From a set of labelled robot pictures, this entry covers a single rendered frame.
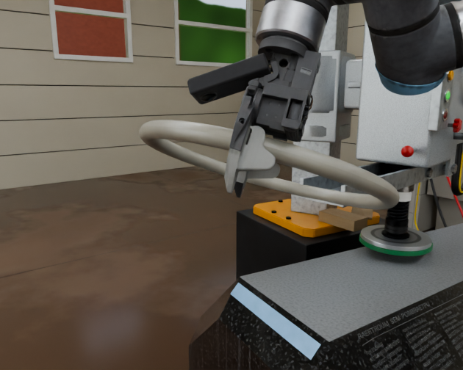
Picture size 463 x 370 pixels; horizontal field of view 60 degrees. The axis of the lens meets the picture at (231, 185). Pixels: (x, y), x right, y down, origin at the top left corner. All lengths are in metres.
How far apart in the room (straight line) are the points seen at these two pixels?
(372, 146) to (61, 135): 5.98
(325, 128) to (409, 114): 0.76
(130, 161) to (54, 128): 1.34
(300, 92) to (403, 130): 0.74
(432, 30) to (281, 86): 0.21
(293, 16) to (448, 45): 0.21
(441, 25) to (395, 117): 0.64
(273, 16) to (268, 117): 0.13
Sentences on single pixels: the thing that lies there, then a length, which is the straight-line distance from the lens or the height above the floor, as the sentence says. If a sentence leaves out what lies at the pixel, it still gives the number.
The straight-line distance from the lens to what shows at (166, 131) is 0.61.
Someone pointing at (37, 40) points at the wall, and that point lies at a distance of 6.83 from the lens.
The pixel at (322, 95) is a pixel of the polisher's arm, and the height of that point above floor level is 1.36.
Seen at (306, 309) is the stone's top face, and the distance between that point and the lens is 1.02.
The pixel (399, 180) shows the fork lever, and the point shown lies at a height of 1.14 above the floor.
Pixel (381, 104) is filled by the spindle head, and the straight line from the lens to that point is 1.26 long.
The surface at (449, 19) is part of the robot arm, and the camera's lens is 0.63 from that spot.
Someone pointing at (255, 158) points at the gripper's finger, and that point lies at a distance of 0.51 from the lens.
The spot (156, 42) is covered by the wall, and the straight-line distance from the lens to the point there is 7.46.
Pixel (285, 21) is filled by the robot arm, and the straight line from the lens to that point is 0.56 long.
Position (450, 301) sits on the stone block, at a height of 0.85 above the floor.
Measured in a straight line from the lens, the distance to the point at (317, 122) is 1.95.
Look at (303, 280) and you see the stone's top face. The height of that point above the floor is 0.87.
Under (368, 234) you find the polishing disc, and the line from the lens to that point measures 1.39.
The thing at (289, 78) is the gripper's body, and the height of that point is 1.39.
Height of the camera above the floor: 1.37
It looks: 13 degrees down
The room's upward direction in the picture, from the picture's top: straight up
